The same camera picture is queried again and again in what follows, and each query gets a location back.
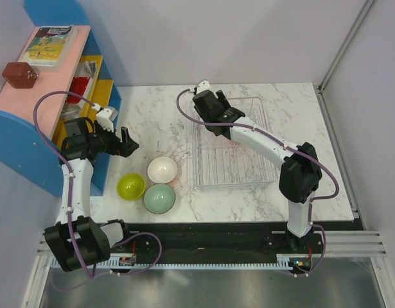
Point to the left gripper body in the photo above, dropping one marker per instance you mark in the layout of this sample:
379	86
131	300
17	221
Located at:
106	142

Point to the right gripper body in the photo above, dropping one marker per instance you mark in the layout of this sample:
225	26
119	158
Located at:
208	128

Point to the clear wire dish rack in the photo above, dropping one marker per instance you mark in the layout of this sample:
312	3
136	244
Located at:
222	163

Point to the white bowl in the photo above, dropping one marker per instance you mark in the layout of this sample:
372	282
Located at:
162	170

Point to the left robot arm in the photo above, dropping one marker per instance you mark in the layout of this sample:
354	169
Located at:
75	240

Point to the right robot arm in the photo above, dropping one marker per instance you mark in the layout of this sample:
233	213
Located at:
299	176

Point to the lime green bowl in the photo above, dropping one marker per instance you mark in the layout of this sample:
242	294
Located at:
131	186

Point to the pale green bowl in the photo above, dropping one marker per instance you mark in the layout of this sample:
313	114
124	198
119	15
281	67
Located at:
159	198

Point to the red white brush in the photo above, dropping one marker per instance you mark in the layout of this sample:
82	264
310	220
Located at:
82	83

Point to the brown perforated box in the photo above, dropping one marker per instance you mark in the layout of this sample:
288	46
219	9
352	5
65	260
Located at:
20	75

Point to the illustrated book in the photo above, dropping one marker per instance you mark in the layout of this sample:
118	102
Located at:
49	47

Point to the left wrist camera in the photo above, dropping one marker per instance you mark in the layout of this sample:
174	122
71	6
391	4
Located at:
105	118

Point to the aluminium corner post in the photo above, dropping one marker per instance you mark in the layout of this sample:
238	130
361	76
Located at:
351	34

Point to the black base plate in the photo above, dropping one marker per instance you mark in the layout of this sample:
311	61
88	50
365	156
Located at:
216	242

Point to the white slotted cable duct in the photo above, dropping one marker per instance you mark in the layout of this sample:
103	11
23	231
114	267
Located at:
119	263

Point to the aluminium frame rail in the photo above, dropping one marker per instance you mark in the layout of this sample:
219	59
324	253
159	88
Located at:
348	273

